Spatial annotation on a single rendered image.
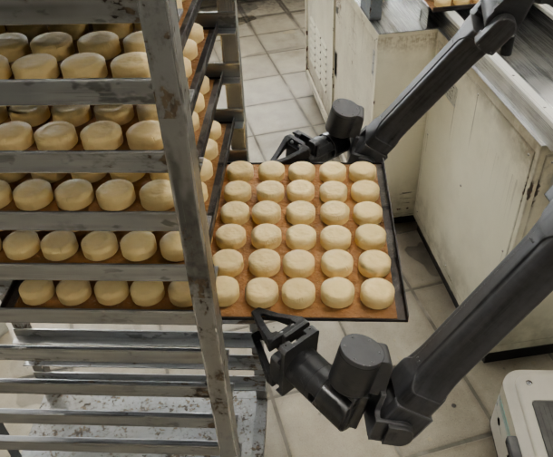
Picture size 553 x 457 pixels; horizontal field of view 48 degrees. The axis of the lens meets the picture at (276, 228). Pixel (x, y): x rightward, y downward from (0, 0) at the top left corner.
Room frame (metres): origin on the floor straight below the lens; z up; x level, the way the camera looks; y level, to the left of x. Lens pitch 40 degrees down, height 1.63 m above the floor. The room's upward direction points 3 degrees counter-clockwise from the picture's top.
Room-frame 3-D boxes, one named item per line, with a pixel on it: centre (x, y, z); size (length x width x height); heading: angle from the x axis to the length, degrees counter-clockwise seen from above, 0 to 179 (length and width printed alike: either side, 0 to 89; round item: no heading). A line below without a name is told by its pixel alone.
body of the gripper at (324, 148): (1.07, -0.08, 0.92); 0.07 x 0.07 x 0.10; 42
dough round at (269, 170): (0.96, 0.00, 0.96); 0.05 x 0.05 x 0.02
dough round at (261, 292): (0.65, 0.03, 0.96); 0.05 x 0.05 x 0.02
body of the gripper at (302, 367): (0.53, -0.04, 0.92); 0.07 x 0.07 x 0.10; 39
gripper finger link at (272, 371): (0.58, 0.01, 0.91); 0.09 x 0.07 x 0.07; 39
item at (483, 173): (1.55, -0.74, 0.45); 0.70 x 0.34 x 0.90; 7
